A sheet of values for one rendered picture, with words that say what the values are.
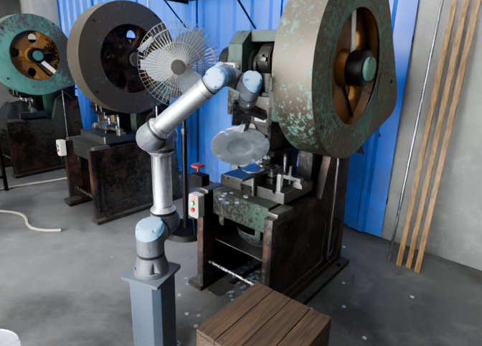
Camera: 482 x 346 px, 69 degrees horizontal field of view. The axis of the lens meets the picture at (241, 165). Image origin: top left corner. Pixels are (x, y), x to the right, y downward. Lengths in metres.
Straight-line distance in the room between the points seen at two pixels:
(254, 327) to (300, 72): 0.99
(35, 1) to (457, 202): 6.01
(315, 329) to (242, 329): 0.29
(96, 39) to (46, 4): 3.87
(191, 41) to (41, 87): 2.37
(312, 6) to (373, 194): 1.90
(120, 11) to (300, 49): 1.78
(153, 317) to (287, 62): 1.19
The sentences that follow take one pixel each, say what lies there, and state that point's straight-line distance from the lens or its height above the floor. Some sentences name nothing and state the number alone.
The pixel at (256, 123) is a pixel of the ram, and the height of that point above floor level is 1.03.
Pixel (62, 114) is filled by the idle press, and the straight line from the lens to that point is 4.82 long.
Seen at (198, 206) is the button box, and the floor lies 0.57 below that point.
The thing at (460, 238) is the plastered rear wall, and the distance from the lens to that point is 2.98.
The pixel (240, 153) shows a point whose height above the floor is 0.90.
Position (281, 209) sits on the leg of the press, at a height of 0.64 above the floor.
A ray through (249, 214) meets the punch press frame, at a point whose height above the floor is 0.57.
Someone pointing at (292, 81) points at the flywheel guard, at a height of 1.28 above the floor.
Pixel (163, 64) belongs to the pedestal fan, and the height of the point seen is 1.30.
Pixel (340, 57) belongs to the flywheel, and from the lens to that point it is 1.67.
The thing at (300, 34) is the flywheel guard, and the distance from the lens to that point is 1.39.
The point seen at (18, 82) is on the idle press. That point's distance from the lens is 4.39.
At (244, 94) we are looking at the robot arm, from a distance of 1.39.
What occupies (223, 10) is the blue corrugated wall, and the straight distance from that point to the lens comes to 3.72.
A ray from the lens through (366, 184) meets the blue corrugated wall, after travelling 2.97.
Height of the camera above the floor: 1.35
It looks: 17 degrees down
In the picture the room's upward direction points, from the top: 2 degrees clockwise
